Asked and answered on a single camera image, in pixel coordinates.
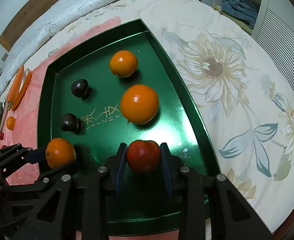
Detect orange tangerine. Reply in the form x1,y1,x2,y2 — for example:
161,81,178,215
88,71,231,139
45,138,76,169
120,84,159,125
6,116,16,131
109,50,138,78

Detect dark plum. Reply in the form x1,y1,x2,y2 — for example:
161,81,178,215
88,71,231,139
71,79,89,98
61,113,81,133

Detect pink plastic sheet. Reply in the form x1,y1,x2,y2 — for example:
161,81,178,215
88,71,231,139
0,16,208,240

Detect carrot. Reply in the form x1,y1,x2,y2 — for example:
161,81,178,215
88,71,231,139
7,66,24,110

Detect orange white plate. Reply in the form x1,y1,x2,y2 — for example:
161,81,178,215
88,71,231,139
11,69,32,110

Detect floral bed sheet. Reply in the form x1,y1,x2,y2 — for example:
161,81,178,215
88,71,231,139
0,0,294,234

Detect green tray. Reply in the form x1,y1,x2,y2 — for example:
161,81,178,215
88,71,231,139
37,19,219,177

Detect wooden headboard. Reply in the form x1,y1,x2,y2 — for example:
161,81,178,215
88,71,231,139
0,0,59,51

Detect white duvet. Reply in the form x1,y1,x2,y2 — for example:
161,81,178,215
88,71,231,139
0,0,116,96

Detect blue towel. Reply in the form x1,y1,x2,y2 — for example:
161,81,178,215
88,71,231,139
221,0,260,29

